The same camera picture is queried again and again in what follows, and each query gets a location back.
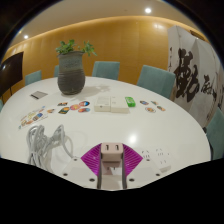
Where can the dark square sticker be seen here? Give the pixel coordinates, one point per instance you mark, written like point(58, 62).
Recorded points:
point(64, 110)

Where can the white cardboard box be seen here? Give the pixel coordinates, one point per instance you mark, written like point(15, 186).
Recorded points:
point(119, 104)
point(102, 104)

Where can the small teal orange sticker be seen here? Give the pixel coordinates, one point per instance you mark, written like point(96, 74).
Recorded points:
point(154, 102)

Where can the recessed ceiling lights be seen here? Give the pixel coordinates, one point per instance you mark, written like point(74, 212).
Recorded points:
point(148, 10)

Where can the small green box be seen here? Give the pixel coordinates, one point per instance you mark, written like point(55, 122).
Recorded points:
point(130, 101)

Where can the grey card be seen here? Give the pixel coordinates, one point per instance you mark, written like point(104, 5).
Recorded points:
point(38, 95)

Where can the dark rectangular sticker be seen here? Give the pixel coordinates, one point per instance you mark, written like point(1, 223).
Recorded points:
point(62, 104)

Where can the teal upholstered chair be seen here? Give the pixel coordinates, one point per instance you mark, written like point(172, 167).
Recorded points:
point(216, 133)
point(106, 70)
point(33, 77)
point(56, 70)
point(1, 105)
point(156, 81)

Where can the orange green sticker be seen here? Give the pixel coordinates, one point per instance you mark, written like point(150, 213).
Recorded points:
point(161, 108)

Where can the white rimmed round sticker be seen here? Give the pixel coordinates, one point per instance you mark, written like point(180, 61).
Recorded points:
point(150, 109)

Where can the folding screen with calligraphy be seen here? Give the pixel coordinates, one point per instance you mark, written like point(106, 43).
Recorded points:
point(196, 76)

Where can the blue orange round sticker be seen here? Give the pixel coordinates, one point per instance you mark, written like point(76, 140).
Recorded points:
point(144, 102)
point(84, 103)

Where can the black wall screen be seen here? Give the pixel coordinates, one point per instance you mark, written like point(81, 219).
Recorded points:
point(10, 73)

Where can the potted plant in grey vase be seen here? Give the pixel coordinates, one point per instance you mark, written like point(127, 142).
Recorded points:
point(71, 76)

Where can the colourful sticker sheet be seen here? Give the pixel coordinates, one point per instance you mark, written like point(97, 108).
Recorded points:
point(33, 117)

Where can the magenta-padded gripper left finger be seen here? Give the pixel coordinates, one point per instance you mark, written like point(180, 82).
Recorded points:
point(90, 160)

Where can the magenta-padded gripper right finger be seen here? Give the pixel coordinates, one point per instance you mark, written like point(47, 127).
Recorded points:
point(133, 158)

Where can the red blue round sticker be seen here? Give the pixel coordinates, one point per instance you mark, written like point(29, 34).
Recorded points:
point(84, 109)

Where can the pale pink charger block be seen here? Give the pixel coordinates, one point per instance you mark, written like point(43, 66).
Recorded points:
point(111, 151)

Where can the red orange round sticker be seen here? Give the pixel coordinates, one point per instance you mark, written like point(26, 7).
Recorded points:
point(74, 107)

